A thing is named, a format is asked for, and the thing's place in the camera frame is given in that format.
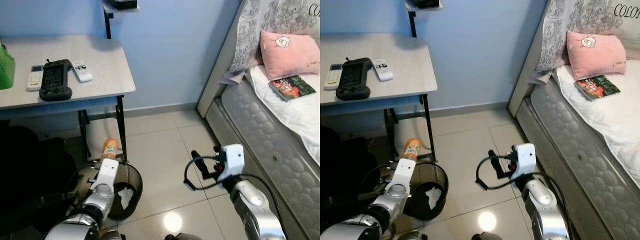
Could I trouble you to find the white quilted mattress pad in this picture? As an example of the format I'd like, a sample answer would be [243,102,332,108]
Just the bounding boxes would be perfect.
[554,64,640,177]
[248,64,321,167]

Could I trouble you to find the beige bed headboard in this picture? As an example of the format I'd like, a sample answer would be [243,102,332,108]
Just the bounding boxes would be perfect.
[196,0,252,120]
[507,0,557,119]

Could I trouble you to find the white remote with black buttons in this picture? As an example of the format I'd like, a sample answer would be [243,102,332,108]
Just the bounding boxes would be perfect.
[372,58,395,83]
[70,59,94,84]

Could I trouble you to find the black mesh trash bin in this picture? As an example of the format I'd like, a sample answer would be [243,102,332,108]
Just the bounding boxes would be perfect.
[74,160,144,221]
[379,160,450,221]

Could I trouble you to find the pink pillow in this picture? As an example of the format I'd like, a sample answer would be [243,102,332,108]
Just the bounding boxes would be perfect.
[565,30,628,82]
[259,30,321,83]

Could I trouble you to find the crumpled white paper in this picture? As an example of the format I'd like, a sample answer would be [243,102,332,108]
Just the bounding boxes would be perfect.
[115,186,135,211]
[423,184,444,211]

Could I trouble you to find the light wood black leg table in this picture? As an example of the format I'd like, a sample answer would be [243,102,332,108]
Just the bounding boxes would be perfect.
[0,33,137,167]
[320,32,439,164]

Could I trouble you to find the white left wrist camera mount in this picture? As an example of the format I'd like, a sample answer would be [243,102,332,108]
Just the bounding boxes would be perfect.
[392,157,417,194]
[94,157,120,194]

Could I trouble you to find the black box on wall shelf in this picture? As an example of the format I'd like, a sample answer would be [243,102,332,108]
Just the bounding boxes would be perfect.
[409,0,444,10]
[106,0,139,11]

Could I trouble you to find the white remote with display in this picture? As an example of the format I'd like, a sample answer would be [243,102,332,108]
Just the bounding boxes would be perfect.
[26,64,45,92]
[323,63,344,91]

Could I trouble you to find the dark green red book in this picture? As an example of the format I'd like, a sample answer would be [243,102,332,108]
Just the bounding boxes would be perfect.
[268,74,318,103]
[573,74,622,102]

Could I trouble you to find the large black bag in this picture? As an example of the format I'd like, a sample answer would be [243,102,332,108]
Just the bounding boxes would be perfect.
[320,125,397,232]
[0,120,82,237]

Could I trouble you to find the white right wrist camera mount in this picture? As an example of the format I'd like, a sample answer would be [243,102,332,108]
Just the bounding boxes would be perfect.
[217,143,245,184]
[509,143,537,182]

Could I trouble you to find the orange label green cap bottle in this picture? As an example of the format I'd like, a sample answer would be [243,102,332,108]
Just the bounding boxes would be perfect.
[403,138,423,162]
[101,138,121,162]

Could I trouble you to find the grey patterned white pillow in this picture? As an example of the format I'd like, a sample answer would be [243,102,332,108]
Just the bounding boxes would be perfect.
[228,0,321,77]
[534,0,640,77]

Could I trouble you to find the green plastic basket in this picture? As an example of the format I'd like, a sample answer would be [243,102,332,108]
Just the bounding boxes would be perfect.
[0,43,16,91]

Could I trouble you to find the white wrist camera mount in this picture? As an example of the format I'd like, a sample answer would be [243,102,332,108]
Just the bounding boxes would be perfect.
[509,143,537,182]
[94,157,120,194]
[217,143,245,184]
[392,157,417,194]

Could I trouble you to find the black handheld controller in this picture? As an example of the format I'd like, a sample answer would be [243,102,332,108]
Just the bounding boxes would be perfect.
[38,58,74,103]
[335,57,374,101]

